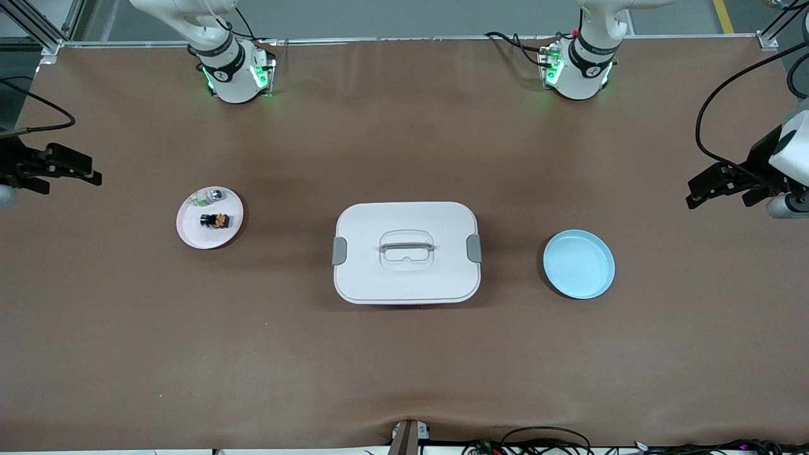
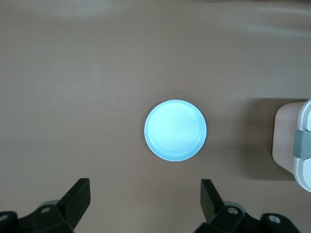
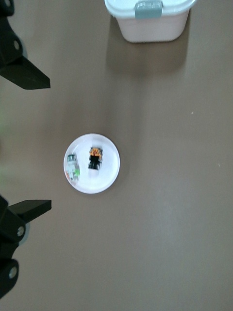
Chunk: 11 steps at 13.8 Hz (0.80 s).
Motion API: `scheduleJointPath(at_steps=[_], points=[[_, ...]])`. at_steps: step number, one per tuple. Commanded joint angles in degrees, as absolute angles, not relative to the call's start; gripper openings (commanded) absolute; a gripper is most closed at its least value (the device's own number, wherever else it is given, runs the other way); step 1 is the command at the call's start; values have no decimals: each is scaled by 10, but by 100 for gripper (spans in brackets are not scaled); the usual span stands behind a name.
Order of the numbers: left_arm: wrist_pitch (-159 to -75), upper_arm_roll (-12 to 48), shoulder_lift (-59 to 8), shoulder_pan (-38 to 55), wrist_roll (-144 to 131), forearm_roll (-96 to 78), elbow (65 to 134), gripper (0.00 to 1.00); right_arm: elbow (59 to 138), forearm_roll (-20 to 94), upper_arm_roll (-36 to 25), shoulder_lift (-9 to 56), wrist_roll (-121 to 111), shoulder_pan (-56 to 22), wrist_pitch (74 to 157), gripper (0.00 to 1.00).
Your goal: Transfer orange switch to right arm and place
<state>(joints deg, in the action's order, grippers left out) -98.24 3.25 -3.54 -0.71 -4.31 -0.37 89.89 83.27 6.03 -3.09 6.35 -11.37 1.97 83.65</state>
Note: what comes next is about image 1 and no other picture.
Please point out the green and white push-button switch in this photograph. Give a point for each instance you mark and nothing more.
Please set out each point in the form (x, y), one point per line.
(208, 197)

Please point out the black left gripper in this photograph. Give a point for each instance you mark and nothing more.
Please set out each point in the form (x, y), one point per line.
(758, 159)

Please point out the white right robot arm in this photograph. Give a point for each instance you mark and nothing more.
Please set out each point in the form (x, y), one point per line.
(234, 76)

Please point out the white lidded storage box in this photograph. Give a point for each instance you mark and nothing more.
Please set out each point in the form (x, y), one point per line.
(404, 284)

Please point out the grey box lid latch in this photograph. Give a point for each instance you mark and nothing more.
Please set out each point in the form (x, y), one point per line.
(339, 251)
(474, 249)

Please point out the metal bracket at table edge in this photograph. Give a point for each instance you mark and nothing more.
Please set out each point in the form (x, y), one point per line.
(407, 439)

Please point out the aluminium frame post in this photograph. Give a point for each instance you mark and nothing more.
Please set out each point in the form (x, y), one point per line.
(774, 35)
(38, 31)

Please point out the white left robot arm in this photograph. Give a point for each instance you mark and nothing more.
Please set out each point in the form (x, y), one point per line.
(581, 69)

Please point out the light blue round plate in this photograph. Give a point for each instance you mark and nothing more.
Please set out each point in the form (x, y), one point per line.
(578, 265)

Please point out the brown table mat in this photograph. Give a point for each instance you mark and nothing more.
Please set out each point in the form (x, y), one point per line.
(189, 347)

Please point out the orange and black push-button switch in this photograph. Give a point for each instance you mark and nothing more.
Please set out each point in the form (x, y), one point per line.
(215, 221)

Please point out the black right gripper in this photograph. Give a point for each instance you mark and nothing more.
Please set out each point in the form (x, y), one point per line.
(11, 161)

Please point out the silver table edge rail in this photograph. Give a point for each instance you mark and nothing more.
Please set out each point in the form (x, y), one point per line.
(379, 40)

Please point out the pale pink round plate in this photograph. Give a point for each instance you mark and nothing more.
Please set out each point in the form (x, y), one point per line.
(208, 239)

